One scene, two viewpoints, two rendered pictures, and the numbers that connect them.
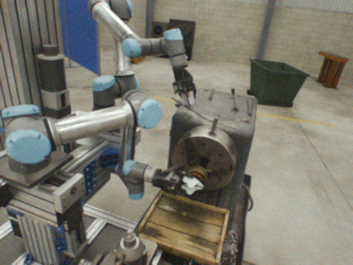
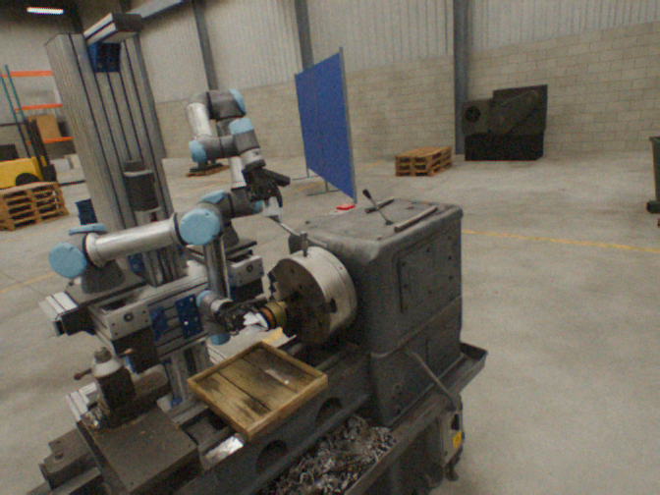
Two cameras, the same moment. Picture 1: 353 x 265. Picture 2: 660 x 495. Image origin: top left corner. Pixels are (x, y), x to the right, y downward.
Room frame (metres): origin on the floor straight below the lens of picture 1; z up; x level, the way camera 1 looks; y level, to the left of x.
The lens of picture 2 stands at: (0.00, -0.92, 1.71)
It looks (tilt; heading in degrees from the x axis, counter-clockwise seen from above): 19 degrees down; 33
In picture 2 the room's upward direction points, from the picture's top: 7 degrees counter-clockwise
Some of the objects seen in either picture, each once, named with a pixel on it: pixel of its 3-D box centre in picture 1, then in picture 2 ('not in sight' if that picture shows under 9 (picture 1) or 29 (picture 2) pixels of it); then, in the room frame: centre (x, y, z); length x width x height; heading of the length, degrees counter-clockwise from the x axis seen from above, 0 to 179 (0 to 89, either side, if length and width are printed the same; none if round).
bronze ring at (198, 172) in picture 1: (196, 176); (273, 315); (0.91, -0.09, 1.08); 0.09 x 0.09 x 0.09; 75
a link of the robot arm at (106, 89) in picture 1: (105, 89); (216, 207); (1.25, 0.44, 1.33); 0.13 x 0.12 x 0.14; 139
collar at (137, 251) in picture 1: (129, 245); (105, 363); (0.47, 0.11, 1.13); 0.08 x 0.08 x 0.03
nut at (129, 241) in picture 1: (129, 238); (101, 353); (0.47, 0.11, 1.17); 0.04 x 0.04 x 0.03
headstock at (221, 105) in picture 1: (214, 131); (379, 262); (1.45, -0.22, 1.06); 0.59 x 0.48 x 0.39; 165
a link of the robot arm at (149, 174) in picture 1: (151, 174); (223, 308); (0.89, 0.11, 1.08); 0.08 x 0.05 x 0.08; 165
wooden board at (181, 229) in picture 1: (185, 224); (255, 382); (0.80, -0.06, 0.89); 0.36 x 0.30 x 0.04; 75
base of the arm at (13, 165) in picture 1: (28, 150); (100, 271); (0.77, 0.58, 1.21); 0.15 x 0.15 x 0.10
